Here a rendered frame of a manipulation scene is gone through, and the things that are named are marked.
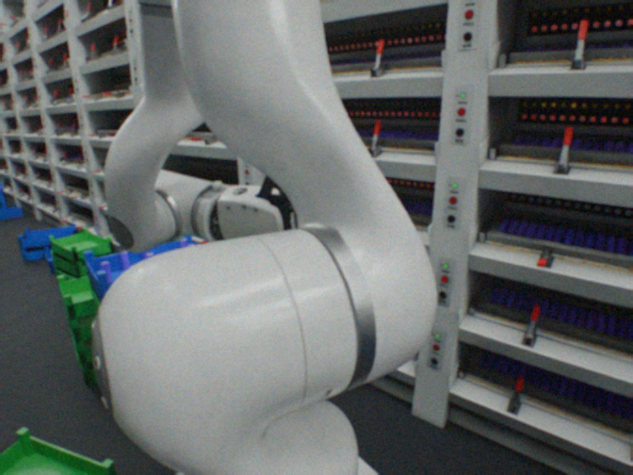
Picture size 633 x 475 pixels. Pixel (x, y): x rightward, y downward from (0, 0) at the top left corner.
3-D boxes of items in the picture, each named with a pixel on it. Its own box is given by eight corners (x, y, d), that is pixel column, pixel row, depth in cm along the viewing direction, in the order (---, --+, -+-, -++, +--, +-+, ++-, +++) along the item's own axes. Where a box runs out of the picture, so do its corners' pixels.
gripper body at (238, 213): (235, 171, 54) (302, 187, 49) (246, 231, 60) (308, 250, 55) (197, 196, 49) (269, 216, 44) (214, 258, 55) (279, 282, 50)
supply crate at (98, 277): (104, 306, 87) (97, 274, 85) (89, 278, 102) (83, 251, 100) (219, 274, 105) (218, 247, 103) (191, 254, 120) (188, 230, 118)
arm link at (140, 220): (118, 6, 33) (144, 270, 49) (232, 12, 46) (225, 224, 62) (62, -2, 36) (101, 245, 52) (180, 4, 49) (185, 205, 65)
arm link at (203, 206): (225, 171, 55) (242, 174, 54) (236, 221, 61) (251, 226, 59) (184, 198, 50) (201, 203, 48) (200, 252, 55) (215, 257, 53)
